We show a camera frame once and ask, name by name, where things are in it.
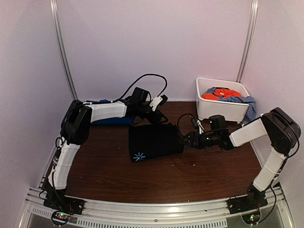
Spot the black garment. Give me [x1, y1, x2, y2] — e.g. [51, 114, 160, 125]
[128, 123, 184, 162]

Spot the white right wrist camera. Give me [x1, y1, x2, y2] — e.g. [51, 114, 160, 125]
[190, 118, 205, 134]

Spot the black left camera cable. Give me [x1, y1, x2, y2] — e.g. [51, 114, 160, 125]
[118, 74, 169, 100]

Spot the white laundry basket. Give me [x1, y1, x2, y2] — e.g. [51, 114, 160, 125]
[196, 77, 249, 123]

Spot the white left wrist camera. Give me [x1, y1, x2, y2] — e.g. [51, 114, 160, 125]
[149, 95, 168, 112]

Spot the blue checked shirt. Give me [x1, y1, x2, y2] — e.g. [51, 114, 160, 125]
[206, 87, 257, 122]

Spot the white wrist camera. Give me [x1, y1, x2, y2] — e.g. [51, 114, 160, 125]
[190, 118, 205, 134]
[149, 95, 168, 112]

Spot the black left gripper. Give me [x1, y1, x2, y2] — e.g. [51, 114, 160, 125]
[137, 104, 168, 126]

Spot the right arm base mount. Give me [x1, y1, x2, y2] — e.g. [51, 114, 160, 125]
[227, 195, 268, 226]

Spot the blue pleated skirt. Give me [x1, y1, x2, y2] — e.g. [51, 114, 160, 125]
[86, 100, 135, 125]

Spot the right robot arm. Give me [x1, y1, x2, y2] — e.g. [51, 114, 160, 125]
[180, 107, 301, 210]

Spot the right aluminium frame post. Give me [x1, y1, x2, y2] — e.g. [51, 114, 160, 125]
[236, 0, 259, 83]

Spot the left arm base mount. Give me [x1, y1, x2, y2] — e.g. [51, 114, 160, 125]
[43, 196, 85, 227]

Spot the black right camera cable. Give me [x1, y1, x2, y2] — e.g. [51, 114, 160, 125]
[177, 113, 198, 141]

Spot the front aluminium rail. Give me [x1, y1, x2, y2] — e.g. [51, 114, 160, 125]
[17, 186, 295, 228]

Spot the left aluminium frame post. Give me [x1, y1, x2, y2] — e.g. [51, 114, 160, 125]
[49, 0, 78, 99]

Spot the orange garment in basket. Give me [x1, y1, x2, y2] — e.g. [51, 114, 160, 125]
[201, 88, 242, 101]

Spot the black camera cable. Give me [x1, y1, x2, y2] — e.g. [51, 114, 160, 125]
[118, 74, 169, 100]
[177, 113, 198, 141]

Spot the aluminium frame post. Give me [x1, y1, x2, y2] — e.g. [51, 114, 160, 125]
[236, 0, 259, 83]
[49, 0, 78, 99]

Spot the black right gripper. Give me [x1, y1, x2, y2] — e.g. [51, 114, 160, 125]
[179, 132, 220, 150]

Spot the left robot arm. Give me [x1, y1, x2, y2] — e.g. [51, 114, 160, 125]
[45, 87, 168, 211]

